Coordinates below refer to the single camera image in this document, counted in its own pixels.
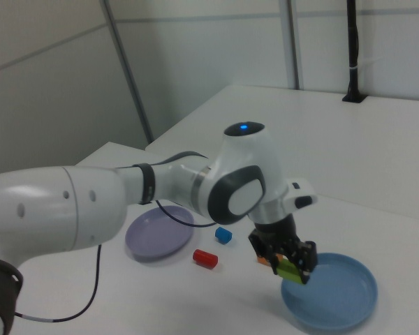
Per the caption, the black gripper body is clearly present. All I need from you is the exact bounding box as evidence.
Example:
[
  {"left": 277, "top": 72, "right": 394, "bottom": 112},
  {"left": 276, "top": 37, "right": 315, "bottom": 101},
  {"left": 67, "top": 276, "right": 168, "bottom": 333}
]
[{"left": 248, "top": 213, "right": 300, "bottom": 256}]

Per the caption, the orange block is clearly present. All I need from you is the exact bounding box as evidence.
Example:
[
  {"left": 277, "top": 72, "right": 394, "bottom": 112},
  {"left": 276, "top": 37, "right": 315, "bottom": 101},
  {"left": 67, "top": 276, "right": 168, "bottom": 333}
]
[{"left": 256, "top": 254, "right": 284, "bottom": 266}]

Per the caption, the green block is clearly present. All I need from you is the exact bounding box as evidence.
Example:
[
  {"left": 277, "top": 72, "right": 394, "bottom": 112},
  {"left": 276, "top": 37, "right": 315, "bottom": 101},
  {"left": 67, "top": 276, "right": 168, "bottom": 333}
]
[{"left": 275, "top": 260, "right": 307, "bottom": 284}]

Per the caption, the blue block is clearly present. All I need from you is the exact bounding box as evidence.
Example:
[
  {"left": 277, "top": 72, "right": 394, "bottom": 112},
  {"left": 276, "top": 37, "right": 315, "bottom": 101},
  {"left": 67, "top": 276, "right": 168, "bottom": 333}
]
[{"left": 214, "top": 226, "right": 233, "bottom": 244}]

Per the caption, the red cylinder block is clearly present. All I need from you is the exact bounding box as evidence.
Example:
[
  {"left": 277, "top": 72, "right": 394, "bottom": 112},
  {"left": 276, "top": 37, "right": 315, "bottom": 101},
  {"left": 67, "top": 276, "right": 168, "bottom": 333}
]
[{"left": 192, "top": 248, "right": 219, "bottom": 269}]

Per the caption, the blue plate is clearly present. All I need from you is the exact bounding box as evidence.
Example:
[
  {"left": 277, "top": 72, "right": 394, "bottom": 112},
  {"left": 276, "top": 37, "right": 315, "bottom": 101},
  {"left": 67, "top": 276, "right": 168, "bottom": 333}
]
[{"left": 281, "top": 252, "right": 378, "bottom": 332}]

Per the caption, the purple plate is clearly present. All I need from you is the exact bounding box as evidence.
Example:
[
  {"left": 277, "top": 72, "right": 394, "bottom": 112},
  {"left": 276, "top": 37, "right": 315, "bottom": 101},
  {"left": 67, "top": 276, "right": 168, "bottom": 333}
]
[{"left": 124, "top": 205, "right": 196, "bottom": 261}]

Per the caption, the black cable strap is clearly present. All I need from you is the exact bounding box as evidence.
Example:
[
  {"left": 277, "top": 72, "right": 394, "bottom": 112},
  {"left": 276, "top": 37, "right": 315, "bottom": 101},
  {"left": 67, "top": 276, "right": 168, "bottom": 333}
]
[{"left": 132, "top": 163, "right": 157, "bottom": 206}]

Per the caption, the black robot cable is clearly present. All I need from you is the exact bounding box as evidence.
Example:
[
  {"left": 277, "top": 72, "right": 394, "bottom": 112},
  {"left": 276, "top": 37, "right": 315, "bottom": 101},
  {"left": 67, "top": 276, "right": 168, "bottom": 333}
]
[{"left": 13, "top": 150, "right": 219, "bottom": 321}]

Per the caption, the grey partition post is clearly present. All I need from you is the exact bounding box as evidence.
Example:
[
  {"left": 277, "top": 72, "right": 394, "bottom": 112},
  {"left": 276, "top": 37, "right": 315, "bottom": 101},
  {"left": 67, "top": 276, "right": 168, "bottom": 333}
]
[
  {"left": 101, "top": 0, "right": 154, "bottom": 144},
  {"left": 285, "top": 0, "right": 303, "bottom": 90}
]

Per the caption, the black clamped camera pole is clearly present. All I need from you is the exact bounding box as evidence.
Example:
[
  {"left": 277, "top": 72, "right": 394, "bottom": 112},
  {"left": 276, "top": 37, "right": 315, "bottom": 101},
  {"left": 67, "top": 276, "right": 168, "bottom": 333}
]
[{"left": 341, "top": 0, "right": 367, "bottom": 104}]

